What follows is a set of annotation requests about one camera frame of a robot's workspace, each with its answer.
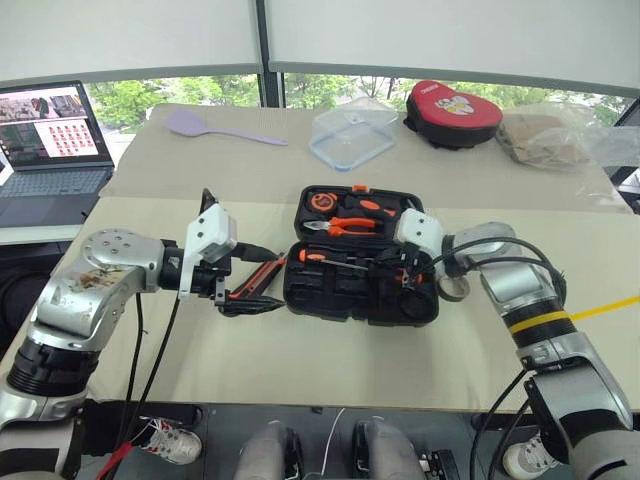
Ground white sneaker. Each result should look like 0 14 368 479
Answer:
501 433 560 479

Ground grey tape roll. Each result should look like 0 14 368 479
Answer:
436 275 472 304

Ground white sneaker colourful laces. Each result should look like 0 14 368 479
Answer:
140 416 203 465

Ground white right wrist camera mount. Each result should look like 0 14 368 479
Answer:
394 208 447 257

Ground red cable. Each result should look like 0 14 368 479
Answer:
93 439 135 480

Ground clear plastic food container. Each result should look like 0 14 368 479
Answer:
308 96 400 174

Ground orange handled screwdriver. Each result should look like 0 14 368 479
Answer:
296 247 373 273

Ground orange black tape measure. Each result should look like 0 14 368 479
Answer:
306 190 343 215

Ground black orange handled hammer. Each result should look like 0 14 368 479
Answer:
342 193 402 219

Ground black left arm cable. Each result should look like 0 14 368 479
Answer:
122 188 221 446

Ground red black zip pouch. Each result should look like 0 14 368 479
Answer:
404 79 504 151

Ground grey rounded robot leg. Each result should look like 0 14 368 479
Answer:
233 421 304 480
351 418 427 480

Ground black plastic tool case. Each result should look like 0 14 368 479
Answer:
282 184 442 330

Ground purple plastic spatula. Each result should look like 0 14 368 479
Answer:
164 109 290 148

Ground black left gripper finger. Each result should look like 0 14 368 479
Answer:
231 242 281 263
215 289 287 318

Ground black control box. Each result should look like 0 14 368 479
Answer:
428 448 462 480

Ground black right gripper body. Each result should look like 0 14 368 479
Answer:
397 241 437 275

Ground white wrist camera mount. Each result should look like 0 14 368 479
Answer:
394 208 447 257
178 202 239 300

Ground beige cardboard table sheet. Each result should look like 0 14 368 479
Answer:
0 195 640 416
98 103 634 216

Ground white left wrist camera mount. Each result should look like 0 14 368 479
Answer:
178 202 239 300

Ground orange handled pliers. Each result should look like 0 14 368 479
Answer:
302 216 388 238

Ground thin white cable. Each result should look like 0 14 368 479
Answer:
319 406 347 477

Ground white roller blind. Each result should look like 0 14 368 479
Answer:
263 0 640 97
0 0 265 84

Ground white side desk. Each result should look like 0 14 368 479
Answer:
0 224 87 247

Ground open grey laptop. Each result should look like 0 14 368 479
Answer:
0 79 117 229

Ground yellow tape strip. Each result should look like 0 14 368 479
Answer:
570 295 640 322

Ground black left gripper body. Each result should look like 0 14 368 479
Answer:
191 253 234 304

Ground clear plastic bag brown contents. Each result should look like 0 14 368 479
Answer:
496 101 640 177

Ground dark window frame post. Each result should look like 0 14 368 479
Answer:
254 0 287 109

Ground orange black utility knife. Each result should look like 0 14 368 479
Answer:
227 251 288 301

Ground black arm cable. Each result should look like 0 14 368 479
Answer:
424 236 569 480
122 188 221 446

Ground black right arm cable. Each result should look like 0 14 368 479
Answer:
424 236 569 480

